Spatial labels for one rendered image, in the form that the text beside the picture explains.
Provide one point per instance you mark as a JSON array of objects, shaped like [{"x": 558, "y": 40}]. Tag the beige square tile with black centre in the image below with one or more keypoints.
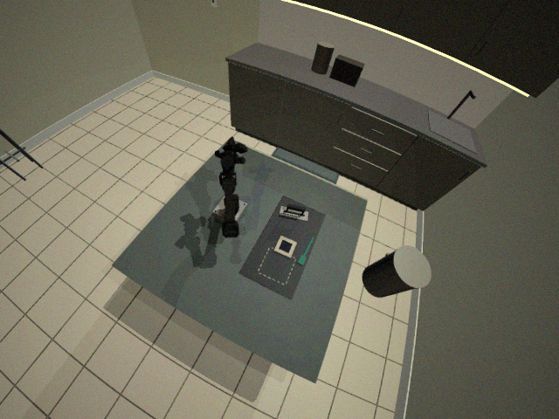
[{"x": 285, "y": 246}]

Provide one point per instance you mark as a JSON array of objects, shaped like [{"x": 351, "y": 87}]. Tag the green flat spatula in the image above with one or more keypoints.
[{"x": 303, "y": 258}]

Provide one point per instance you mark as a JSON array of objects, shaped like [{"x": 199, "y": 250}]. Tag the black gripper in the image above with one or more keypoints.
[{"x": 231, "y": 148}]

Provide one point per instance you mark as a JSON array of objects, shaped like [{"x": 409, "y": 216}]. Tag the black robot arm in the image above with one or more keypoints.
[{"x": 228, "y": 183}]

